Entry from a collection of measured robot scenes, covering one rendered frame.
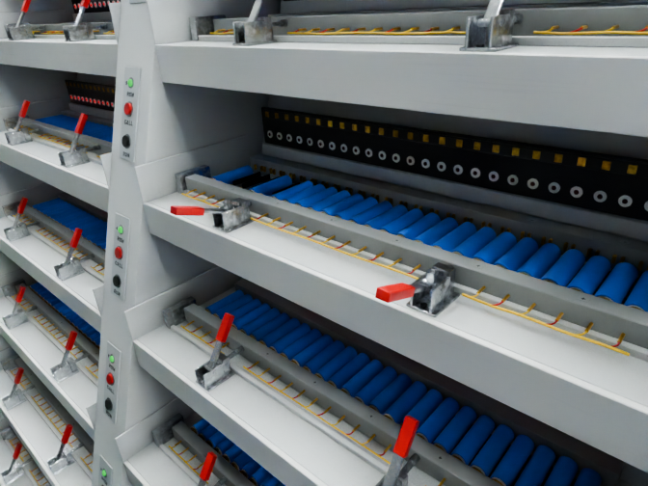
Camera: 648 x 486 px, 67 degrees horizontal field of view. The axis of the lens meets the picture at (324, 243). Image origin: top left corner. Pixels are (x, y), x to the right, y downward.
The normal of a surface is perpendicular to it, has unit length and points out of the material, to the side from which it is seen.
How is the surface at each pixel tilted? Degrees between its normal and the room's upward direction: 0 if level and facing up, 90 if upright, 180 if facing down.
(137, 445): 90
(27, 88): 90
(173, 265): 90
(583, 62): 108
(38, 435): 18
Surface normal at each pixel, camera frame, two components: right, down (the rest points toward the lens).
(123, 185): -0.65, 0.07
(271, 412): -0.05, -0.89
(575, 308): -0.67, 0.36
